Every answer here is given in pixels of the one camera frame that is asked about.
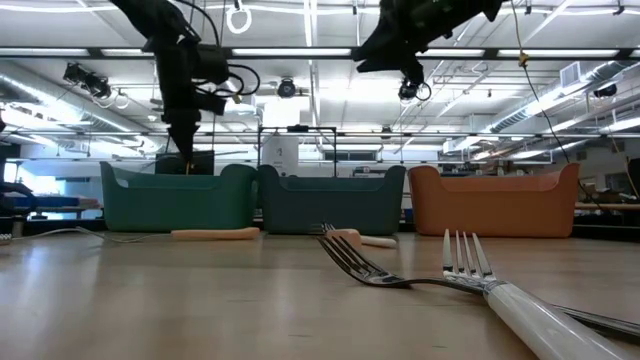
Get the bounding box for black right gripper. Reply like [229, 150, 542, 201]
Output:
[352, 0, 451, 74]

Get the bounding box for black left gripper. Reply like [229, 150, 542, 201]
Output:
[155, 39, 201, 161]

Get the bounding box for orange handled silver fork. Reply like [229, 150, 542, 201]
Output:
[102, 226, 262, 244]
[312, 223, 363, 250]

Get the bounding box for black metal fork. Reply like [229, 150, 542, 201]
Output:
[314, 233, 640, 346]

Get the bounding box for black monitor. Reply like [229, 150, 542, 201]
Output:
[154, 151, 215, 176]

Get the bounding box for ceiling light strip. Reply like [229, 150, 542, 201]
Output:
[419, 48, 486, 57]
[99, 47, 156, 57]
[231, 47, 353, 57]
[497, 48, 621, 58]
[0, 47, 91, 57]

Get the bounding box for teal green plastic bin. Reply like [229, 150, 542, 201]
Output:
[99, 160, 259, 233]

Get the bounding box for black ceiling device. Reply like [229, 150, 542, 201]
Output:
[62, 62, 114, 100]

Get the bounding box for background workbench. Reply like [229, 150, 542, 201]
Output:
[0, 194, 105, 222]
[573, 199, 640, 226]

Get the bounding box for dark blue plastic bin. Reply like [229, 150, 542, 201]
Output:
[257, 163, 407, 236]

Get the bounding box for orange plastic bin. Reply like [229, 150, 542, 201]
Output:
[408, 162, 581, 239]

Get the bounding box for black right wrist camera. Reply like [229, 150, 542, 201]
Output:
[398, 69, 432, 103]

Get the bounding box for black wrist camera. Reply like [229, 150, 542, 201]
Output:
[398, 69, 432, 103]
[192, 43, 231, 86]

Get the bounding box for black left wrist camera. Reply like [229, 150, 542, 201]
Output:
[192, 43, 231, 86]

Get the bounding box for black camera cable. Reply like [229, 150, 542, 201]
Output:
[199, 62, 262, 100]

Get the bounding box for round black ceiling camera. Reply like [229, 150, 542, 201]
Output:
[276, 77, 298, 100]

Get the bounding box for white cable loop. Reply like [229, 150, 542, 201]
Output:
[225, 0, 253, 36]

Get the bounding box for yellow hanging cable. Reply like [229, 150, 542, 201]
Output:
[508, 0, 606, 211]

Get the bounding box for silver ceiling air duct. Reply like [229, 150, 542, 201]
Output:
[489, 59, 640, 136]
[0, 59, 161, 151]

